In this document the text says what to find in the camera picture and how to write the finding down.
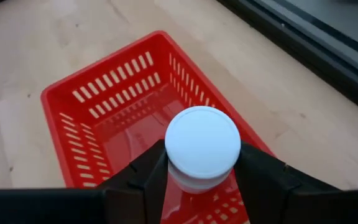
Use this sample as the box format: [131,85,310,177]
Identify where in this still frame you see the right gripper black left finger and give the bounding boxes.
[0,139,169,224]

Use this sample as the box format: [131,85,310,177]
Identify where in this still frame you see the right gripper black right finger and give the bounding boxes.
[233,141,358,224]

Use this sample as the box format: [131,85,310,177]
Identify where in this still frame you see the white pill bottle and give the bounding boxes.
[164,105,242,195]

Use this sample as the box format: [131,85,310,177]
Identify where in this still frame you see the red plastic slotted basket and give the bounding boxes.
[40,30,276,224]

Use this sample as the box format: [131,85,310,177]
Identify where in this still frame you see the black metal table frame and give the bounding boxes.
[216,0,358,119]

